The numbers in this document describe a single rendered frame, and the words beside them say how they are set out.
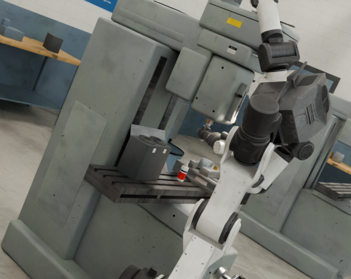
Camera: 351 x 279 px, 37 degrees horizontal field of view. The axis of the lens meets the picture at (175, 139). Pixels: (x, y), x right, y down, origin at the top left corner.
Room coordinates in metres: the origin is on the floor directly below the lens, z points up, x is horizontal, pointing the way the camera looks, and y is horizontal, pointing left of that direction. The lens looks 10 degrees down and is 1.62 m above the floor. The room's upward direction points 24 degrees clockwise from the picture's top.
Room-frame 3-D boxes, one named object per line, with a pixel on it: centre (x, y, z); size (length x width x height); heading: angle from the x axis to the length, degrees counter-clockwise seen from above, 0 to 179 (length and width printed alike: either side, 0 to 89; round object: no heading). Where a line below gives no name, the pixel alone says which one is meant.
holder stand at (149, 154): (2.55, 0.10, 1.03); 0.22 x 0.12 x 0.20; 152
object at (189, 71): (2.94, 0.03, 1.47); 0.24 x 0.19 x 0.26; 145
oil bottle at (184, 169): (2.81, -0.11, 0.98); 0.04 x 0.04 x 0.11
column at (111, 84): (3.18, 0.38, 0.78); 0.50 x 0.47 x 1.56; 55
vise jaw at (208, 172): (2.92, -0.26, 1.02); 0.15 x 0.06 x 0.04; 147
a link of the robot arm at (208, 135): (2.75, -0.18, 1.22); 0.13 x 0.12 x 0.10; 123
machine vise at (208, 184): (2.93, -0.24, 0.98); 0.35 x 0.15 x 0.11; 57
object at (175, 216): (2.83, -0.13, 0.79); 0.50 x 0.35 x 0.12; 55
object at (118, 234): (2.81, -0.15, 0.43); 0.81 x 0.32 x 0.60; 55
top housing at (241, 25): (2.83, -0.12, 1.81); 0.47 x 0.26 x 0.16; 55
